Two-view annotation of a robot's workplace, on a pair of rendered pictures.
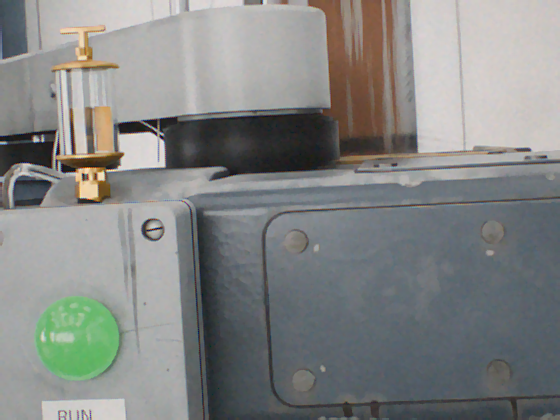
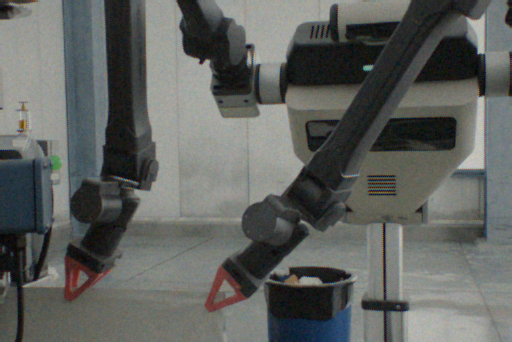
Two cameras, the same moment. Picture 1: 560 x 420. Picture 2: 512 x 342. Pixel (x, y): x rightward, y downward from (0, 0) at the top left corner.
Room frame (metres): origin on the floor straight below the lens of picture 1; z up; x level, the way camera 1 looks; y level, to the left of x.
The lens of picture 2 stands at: (1.72, 0.69, 1.32)
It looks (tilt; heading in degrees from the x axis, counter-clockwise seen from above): 3 degrees down; 188
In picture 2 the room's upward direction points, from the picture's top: 1 degrees counter-clockwise
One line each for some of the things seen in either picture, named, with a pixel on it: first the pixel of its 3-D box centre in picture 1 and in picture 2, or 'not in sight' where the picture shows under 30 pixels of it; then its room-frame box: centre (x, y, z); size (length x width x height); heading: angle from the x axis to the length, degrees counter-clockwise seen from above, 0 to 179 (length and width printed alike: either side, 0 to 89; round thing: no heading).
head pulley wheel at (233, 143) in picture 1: (251, 145); not in sight; (0.62, 0.01, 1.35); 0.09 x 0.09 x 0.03
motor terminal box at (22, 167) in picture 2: not in sight; (19, 204); (0.93, 0.28, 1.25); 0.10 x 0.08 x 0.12; 20
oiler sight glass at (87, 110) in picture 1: (87, 111); (23, 120); (0.50, 0.08, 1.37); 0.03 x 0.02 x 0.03; 85
